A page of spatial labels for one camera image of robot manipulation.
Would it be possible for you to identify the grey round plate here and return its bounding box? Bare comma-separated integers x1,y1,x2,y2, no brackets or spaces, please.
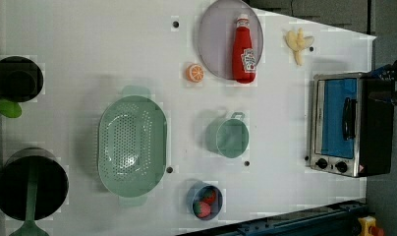
198,0,263,80

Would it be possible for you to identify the silver toaster oven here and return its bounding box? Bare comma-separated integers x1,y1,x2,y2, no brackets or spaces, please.
309,73,395,178

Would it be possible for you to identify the peeled banana toy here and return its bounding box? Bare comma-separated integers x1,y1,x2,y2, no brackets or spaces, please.
285,29,314,66

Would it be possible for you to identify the orange slice toy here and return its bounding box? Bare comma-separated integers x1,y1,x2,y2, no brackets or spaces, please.
186,64,204,83

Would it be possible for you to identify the blue metal frame rail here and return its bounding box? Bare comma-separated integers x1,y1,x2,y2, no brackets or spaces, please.
178,201,369,236

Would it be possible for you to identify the green cup with handle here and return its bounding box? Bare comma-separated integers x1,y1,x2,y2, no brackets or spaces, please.
205,112,250,158

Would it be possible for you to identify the small black pot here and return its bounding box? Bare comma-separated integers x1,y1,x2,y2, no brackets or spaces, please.
0,56,44,102

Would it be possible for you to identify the green lime toy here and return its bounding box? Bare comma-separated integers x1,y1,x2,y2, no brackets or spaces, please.
0,99,22,118

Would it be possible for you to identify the lower strawberry toy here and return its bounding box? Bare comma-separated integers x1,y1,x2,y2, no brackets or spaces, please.
193,202,211,218

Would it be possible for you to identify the green perforated colander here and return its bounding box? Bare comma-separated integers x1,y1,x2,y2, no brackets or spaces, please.
97,86,167,207

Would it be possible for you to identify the upper strawberry toy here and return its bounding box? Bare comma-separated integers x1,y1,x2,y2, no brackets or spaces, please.
201,189,216,206

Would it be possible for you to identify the blue bowl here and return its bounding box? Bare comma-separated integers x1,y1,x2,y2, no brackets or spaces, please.
187,181,223,220

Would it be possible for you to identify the strawberry toy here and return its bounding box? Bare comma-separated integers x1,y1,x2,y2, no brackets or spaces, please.
193,202,211,218
201,189,216,206

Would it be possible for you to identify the large black pot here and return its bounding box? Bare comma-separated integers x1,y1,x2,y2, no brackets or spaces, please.
0,147,69,221

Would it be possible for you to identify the red plush ketchup bottle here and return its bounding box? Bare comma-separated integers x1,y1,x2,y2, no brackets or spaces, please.
232,14,256,84

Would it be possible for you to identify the green ladle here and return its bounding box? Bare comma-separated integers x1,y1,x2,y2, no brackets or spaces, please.
9,163,49,236

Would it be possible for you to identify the yellow red clamp tool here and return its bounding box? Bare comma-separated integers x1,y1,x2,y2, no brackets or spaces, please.
359,216,385,236

